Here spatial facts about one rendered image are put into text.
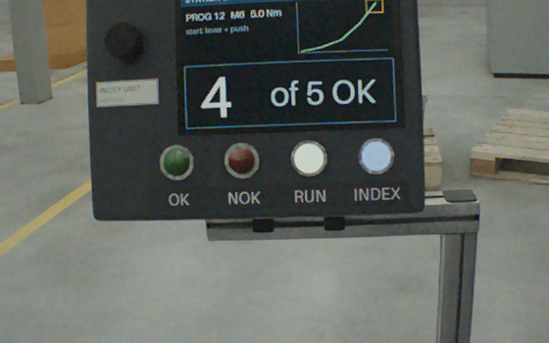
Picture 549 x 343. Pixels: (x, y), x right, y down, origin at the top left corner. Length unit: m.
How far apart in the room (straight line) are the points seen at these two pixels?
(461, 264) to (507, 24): 5.89
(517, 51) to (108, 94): 6.07
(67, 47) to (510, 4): 5.01
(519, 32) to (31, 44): 4.33
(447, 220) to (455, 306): 0.09
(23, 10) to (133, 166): 6.06
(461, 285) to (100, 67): 0.37
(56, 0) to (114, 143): 8.12
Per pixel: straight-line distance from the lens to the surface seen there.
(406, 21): 0.55
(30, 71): 6.65
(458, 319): 0.68
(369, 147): 0.53
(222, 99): 0.55
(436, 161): 3.71
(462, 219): 0.64
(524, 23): 6.51
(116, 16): 0.57
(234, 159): 0.54
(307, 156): 0.53
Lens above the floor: 1.28
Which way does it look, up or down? 17 degrees down
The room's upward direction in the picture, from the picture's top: 3 degrees counter-clockwise
